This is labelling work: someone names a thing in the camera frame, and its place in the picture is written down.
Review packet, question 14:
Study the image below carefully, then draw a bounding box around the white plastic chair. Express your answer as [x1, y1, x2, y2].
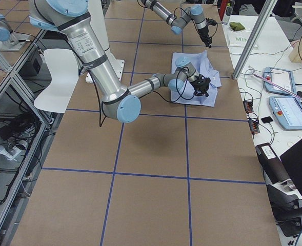
[34, 48, 79, 113]

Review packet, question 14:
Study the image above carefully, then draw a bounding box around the teach pendant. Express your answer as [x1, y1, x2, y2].
[269, 96, 302, 130]
[263, 67, 296, 95]

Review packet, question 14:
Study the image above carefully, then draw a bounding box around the lower teach pendant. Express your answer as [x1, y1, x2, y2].
[269, 96, 302, 130]

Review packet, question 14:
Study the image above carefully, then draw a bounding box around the white paper sign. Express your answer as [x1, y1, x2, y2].
[227, 26, 251, 47]

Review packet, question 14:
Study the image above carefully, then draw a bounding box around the right black braided cable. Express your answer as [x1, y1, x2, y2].
[94, 66, 200, 128]

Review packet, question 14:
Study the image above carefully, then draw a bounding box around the upper teach pendant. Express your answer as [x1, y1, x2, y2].
[263, 67, 296, 95]

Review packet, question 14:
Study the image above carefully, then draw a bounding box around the left black braided cable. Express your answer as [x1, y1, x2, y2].
[173, 7, 219, 36]

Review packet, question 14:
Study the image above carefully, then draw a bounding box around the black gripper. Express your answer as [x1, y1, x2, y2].
[190, 74, 211, 97]
[197, 25, 212, 48]

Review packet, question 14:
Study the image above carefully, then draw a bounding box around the light blue striped shirt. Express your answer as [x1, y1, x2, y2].
[168, 51, 222, 107]

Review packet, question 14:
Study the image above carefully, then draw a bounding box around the black braided cable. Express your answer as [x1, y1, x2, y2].
[94, 66, 200, 128]
[173, 7, 219, 36]

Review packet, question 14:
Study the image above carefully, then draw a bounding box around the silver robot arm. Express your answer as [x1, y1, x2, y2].
[29, 1, 211, 123]
[137, 0, 217, 48]

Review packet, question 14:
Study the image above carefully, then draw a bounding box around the aluminium frame post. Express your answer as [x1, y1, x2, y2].
[232, 0, 277, 80]

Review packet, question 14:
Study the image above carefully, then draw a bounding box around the green cloth bag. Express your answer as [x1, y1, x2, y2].
[229, 22, 246, 31]

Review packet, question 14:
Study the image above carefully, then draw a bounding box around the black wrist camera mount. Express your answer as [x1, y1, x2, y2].
[206, 18, 217, 26]

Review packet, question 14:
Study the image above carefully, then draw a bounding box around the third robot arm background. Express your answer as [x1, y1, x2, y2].
[0, 14, 29, 51]

